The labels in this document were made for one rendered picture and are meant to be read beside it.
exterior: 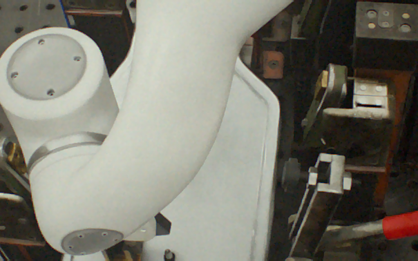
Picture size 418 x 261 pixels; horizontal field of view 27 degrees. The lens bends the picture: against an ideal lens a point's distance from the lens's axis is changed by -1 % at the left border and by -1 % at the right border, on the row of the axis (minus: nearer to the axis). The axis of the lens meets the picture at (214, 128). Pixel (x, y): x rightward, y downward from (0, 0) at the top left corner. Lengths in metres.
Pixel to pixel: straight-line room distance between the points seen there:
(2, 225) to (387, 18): 0.50
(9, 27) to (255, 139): 0.67
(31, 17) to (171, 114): 0.98
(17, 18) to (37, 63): 0.90
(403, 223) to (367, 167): 0.24
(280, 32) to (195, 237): 0.59
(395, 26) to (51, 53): 0.42
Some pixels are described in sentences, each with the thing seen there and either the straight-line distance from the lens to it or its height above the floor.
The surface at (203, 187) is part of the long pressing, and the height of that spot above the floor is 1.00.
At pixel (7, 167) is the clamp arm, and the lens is 0.90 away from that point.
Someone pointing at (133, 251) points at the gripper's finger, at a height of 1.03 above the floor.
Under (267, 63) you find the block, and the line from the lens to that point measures 1.41.
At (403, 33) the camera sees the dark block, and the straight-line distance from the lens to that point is 0.93.
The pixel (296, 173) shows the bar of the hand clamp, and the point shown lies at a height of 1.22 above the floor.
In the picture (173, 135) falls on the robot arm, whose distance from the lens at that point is 0.58.
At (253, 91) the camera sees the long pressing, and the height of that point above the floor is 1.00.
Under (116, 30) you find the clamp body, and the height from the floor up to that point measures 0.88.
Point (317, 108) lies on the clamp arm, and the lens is 0.94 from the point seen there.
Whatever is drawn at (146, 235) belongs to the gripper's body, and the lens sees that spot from 0.83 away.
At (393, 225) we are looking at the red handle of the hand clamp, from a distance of 0.80.
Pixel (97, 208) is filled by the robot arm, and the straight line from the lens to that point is 0.61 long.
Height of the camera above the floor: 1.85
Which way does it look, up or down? 58 degrees down
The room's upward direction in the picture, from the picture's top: 8 degrees counter-clockwise
